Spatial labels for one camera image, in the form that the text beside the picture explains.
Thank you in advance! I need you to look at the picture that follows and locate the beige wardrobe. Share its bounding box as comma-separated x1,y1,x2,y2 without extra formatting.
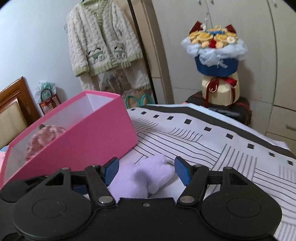
129,0,296,149

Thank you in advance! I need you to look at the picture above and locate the brown printed gift bag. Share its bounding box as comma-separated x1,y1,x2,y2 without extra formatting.
35,80,61,116

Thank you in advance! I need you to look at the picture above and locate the pink floral scrunchie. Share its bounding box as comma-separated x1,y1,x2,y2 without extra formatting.
25,124,66,161

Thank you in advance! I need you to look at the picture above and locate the striped bed sheet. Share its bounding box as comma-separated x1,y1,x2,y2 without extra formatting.
83,103,296,241

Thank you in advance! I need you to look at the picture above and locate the teal-handled bag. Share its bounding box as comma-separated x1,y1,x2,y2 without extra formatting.
125,94,155,109

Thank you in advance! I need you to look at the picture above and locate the pink cardboard box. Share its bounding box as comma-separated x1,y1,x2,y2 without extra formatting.
0,90,138,187

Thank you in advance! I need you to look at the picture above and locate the wooden bed headboard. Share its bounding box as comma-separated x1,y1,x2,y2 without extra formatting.
0,76,41,149

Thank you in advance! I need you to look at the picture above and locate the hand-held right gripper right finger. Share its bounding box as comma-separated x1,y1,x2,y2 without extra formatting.
174,156,249,205

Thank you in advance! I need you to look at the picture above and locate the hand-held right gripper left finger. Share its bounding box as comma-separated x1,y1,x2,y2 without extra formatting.
45,157,119,207

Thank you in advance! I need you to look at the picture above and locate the flower bouquet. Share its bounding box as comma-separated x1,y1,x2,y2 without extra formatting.
180,21,249,107

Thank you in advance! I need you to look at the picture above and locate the dark suitcase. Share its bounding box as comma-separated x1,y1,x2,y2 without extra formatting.
185,91,252,127

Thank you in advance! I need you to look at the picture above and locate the white fluffy pajama jacket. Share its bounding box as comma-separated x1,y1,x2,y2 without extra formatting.
66,0,145,77

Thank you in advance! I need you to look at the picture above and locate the purple plush toy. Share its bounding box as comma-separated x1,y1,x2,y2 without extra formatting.
105,153,175,199

